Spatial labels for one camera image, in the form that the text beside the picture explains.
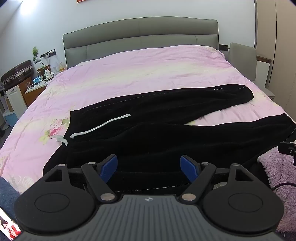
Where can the beige wardrobe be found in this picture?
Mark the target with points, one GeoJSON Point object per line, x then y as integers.
{"type": "Point", "coordinates": [281, 46]}

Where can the drinking glass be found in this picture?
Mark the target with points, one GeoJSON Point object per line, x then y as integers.
{"type": "Point", "coordinates": [28, 85]}

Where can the framed wall picture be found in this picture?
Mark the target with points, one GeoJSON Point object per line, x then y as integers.
{"type": "Point", "coordinates": [83, 1]}

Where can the small green plant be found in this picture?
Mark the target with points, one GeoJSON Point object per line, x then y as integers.
{"type": "Point", "coordinates": [35, 52]}

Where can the pink floral bedspread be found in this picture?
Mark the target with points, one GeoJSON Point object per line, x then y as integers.
{"type": "Point", "coordinates": [143, 71]}

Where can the digital clock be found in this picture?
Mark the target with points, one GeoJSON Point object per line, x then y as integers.
{"type": "Point", "coordinates": [37, 80]}

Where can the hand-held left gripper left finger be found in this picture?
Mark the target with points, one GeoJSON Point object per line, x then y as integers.
{"type": "Point", "coordinates": [108, 168]}

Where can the white cabinet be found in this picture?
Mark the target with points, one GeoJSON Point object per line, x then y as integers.
{"type": "Point", "coordinates": [15, 99]}

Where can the blue bin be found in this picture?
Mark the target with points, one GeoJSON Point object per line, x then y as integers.
{"type": "Point", "coordinates": [11, 118]}

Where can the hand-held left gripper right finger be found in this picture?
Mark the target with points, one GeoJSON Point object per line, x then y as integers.
{"type": "Point", "coordinates": [188, 168]}

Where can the dark brown suitcase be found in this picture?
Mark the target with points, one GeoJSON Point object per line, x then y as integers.
{"type": "Point", "coordinates": [16, 73]}

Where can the white nightstand with brown top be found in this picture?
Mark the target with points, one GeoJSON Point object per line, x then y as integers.
{"type": "Point", "coordinates": [263, 71]}

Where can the black wall socket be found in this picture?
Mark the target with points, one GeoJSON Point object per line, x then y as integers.
{"type": "Point", "coordinates": [49, 53]}

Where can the purple fuzzy blanket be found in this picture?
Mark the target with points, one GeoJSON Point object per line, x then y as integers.
{"type": "Point", "coordinates": [281, 171]}

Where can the person's blue jeans leg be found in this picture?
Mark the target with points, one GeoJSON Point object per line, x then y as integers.
{"type": "Point", "coordinates": [8, 194]}

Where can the black pants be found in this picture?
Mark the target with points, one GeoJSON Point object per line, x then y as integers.
{"type": "Point", "coordinates": [148, 129]}

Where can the grey padded headboard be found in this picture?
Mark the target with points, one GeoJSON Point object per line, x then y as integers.
{"type": "Point", "coordinates": [138, 34]}

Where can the smartphone with lit screen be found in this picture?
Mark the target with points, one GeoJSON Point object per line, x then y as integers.
{"type": "Point", "coordinates": [8, 226]}

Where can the wooden nightstand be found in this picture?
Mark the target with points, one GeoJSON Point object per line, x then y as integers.
{"type": "Point", "coordinates": [34, 93]}

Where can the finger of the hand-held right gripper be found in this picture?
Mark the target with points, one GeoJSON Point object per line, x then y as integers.
{"type": "Point", "coordinates": [289, 148]}

